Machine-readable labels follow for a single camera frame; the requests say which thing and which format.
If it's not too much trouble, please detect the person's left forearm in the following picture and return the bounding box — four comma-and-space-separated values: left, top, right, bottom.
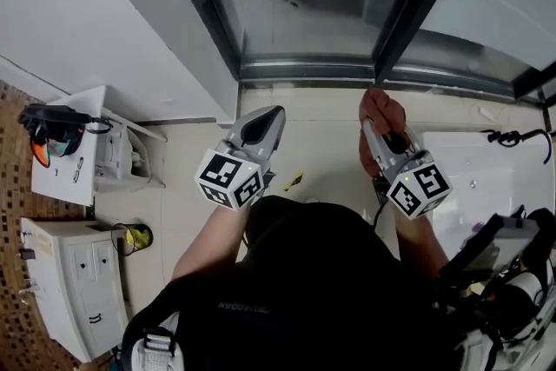
171, 203, 254, 282

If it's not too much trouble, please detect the chest-mounted timer display device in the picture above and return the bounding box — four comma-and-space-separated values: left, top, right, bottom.
438, 212, 542, 275

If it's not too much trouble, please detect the person's right forearm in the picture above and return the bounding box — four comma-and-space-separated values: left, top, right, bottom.
393, 208, 451, 280

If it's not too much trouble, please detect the yellow black scrap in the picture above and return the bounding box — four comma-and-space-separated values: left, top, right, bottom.
282, 171, 306, 194

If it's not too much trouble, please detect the large white cabinet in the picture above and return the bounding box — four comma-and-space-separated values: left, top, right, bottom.
423, 129, 556, 260

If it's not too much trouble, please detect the small yellow-filled cup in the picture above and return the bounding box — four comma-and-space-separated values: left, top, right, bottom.
110, 222, 155, 258

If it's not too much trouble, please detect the black bent rod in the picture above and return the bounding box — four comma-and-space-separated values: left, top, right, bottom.
480, 128, 554, 166

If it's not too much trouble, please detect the clear glass window pane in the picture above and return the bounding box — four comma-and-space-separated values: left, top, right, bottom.
215, 0, 400, 63

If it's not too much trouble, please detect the white drawer cabinet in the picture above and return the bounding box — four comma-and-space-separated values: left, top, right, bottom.
20, 216, 130, 363

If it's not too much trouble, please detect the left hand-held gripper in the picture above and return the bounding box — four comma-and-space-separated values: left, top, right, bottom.
194, 104, 288, 213

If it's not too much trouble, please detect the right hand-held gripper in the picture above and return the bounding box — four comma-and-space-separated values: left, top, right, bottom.
361, 118, 453, 221

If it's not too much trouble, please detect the person's black shirt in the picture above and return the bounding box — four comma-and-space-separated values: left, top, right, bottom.
121, 195, 466, 371

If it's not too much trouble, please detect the black orange strapped device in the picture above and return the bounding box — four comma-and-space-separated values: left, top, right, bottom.
17, 103, 114, 169

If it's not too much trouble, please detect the white side table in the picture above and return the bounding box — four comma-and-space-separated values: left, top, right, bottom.
30, 84, 109, 208

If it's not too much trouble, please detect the reddish brown cloth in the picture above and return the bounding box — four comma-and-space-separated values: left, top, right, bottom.
357, 87, 410, 180

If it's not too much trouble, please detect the yellow trash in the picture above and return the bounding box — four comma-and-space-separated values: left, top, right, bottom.
125, 228, 151, 251

